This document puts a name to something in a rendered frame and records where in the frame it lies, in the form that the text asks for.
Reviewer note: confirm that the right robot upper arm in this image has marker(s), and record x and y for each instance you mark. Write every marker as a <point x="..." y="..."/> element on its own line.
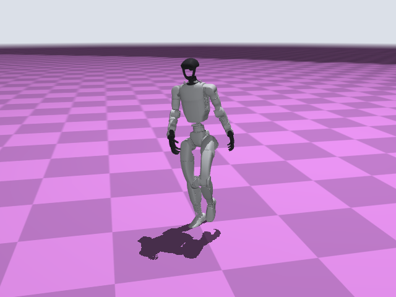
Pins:
<point x="175" y="102"/>

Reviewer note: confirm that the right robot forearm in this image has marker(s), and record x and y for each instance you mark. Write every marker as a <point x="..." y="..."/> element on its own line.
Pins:
<point x="172" y="124"/>

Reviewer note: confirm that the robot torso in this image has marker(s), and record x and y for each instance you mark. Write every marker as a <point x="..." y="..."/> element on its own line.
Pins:
<point x="196" y="108"/>

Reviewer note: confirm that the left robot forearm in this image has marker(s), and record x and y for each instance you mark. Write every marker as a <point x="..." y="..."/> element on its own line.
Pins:
<point x="225" y="122"/>

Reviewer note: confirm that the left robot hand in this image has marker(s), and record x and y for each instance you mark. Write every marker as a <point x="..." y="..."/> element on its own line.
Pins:
<point x="230" y="134"/>

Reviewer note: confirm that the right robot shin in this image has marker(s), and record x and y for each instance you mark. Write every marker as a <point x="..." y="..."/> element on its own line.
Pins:
<point x="195" y="196"/>

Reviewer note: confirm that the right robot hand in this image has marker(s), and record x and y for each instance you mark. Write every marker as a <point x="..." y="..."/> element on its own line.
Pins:
<point x="172" y="141"/>

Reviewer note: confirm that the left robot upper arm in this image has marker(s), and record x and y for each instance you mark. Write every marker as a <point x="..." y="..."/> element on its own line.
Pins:
<point x="211" y="91"/>

